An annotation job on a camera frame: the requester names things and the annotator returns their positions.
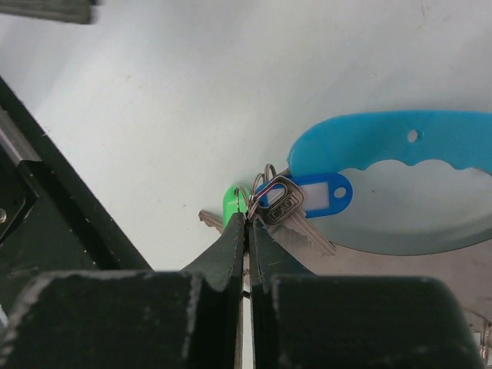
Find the blue key tag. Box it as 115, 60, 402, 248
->
248, 173, 353, 218

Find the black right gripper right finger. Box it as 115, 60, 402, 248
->
248, 220, 485, 368

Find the left aluminium frame post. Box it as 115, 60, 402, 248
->
1, 0, 100, 25

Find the green key tag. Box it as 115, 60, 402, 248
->
222, 184, 250, 228

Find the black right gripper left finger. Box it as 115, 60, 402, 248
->
1, 213, 245, 368

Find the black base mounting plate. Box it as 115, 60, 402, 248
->
1, 81, 150, 311

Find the silver key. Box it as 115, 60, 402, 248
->
255, 175, 337, 255
198, 210, 224, 234

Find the large metal keyring blue handle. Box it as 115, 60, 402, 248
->
287, 110, 491, 256

